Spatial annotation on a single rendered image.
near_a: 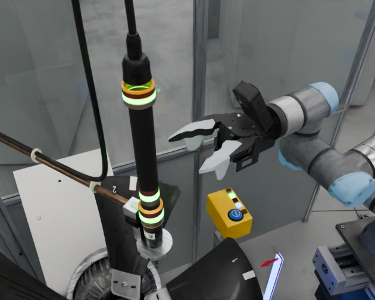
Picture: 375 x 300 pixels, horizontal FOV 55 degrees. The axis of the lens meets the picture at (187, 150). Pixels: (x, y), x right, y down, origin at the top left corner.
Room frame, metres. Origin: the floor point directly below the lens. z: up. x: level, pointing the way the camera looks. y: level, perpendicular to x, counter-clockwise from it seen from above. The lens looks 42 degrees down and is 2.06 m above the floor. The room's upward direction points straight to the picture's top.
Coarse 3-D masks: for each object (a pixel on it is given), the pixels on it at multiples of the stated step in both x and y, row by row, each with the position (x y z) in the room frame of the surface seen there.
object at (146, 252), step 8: (136, 200) 0.44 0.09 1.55; (128, 208) 0.42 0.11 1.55; (128, 216) 0.42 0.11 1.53; (136, 216) 0.41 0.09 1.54; (136, 224) 0.40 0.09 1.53; (136, 232) 0.41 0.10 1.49; (168, 232) 0.43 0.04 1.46; (144, 240) 0.41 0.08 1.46; (168, 240) 0.41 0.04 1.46; (144, 248) 0.39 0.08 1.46; (160, 248) 0.39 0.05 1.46; (168, 248) 0.39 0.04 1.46; (144, 256) 0.38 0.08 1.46; (152, 256) 0.37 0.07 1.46; (160, 256) 0.37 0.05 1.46
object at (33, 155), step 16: (128, 0) 0.40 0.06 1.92; (80, 16) 0.45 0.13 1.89; (128, 16) 0.40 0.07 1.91; (80, 32) 0.45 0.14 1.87; (80, 48) 0.45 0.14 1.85; (96, 112) 0.45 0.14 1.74; (96, 128) 0.45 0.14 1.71; (16, 144) 0.59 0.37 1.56; (32, 160) 0.55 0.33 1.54; (48, 160) 0.54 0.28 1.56; (80, 176) 0.49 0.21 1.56
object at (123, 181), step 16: (112, 176) 0.61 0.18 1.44; (128, 176) 0.60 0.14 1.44; (96, 192) 0.59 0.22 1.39; (128, 192) 0.58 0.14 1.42; (160, 192) 0.56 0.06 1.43; (176, 192) 0.56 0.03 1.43; (112, 208) 0.56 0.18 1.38; (112, 224) 0.53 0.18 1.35; (128, 224) 0.52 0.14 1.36; (112, 240) 0.51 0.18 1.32; (128, 240) 0.49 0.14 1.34; (112, 256) 0.48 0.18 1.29; (128, 256) 0.47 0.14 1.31; (128, 272) 0.44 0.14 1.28; (144, 272) 0.43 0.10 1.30
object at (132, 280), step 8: (112, 272) 0.46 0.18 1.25; (120, 272) 0.45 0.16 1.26; (112, 280) 0.45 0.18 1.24; (120, 280) 0.44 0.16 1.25; (128, 280) 0.43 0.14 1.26; (136, 280) 0.43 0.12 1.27; (112, 288) 0.43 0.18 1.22; (120, 288) 0.43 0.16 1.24; (128, 288) 0.42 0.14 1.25; (136, 288) 0.41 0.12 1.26; (128, 296) 0.41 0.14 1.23; (136, 296) 0.40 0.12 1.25
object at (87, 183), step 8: (8, 144) 0.60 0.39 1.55; (24, 152) 0.57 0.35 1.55; (40, 160) 0.55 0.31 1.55; (56, 168) 0.52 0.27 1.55; (72, 176) 0.50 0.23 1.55; (88, 184) 0.48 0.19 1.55; (104, 192) 0.46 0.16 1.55; (112, 192) 0.46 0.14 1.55; (112, 200) 0.45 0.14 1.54; (120, 200) 0.44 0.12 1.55; (128, 200) 0.44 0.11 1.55
